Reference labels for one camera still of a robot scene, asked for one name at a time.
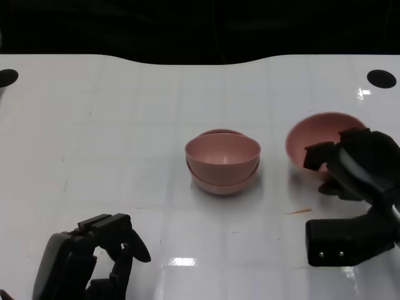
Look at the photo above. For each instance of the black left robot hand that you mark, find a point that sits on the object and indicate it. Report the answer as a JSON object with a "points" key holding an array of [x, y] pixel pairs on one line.
{"points": [[65, 265]]}

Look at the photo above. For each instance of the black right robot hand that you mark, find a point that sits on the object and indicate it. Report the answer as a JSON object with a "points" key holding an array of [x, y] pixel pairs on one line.
{"points": [[365, 162]]}

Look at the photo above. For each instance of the pink plastic bowl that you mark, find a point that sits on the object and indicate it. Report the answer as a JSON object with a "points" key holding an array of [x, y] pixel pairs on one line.
{"points": [[309, 134], [218, 150], [218, 187]]}

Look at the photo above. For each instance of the thin orange sliver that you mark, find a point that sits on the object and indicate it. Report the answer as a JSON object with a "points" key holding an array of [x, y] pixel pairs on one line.
{"points": [[298, 211]]}

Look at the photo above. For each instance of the black round table grommet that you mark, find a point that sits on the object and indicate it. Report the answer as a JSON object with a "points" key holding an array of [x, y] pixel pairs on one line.
{"points": [[381, 79], [7, 78]]}

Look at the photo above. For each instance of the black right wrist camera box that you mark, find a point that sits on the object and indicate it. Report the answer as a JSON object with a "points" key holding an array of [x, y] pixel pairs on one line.
{"points": [[343, 237]]}

